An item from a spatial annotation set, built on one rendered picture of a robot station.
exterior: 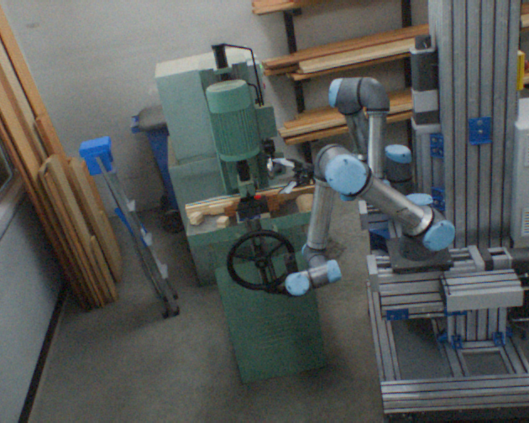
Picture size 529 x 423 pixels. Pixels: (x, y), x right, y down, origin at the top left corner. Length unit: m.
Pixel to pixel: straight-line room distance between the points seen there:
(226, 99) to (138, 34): 2.40
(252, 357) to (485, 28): 1.78
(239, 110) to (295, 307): 0.97
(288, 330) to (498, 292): 1.04
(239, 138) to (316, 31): 2.54
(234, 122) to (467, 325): 1.35
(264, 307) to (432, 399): 0.83
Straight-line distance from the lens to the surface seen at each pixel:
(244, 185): 2.35
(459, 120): 2.07
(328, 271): 1.84
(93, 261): 3.62
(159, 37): 4.51
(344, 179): 1.66
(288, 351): 2.73
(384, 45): 4.37
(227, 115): 2.21
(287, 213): 2.32
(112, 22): 4.51
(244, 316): 2.57
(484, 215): 2.26
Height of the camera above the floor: 1.96
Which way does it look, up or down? 26 degrees down
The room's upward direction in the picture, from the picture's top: 11 degrees counter-clockwise
